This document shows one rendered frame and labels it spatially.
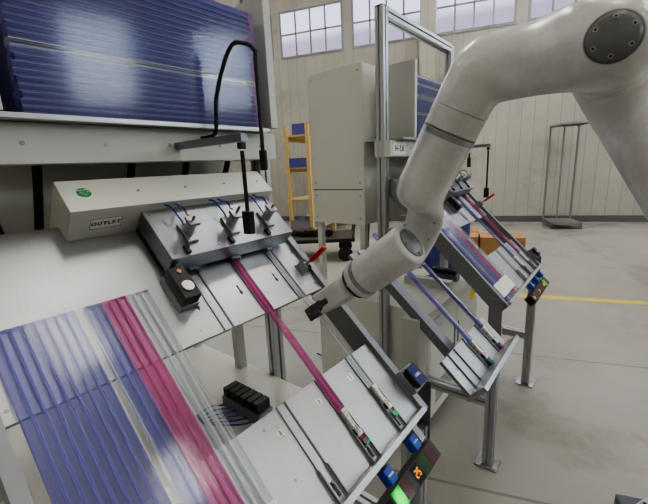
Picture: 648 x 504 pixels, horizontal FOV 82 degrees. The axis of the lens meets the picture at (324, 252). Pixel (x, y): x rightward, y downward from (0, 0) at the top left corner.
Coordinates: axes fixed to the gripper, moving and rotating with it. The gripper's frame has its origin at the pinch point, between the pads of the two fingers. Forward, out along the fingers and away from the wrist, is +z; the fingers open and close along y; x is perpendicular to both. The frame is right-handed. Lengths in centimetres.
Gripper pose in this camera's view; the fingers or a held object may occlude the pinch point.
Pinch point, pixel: (315, 310)
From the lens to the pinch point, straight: 91.1
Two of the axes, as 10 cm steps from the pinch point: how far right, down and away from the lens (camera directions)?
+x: 5.1, 8.4, -2.0
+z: -5.9, 5.1, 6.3
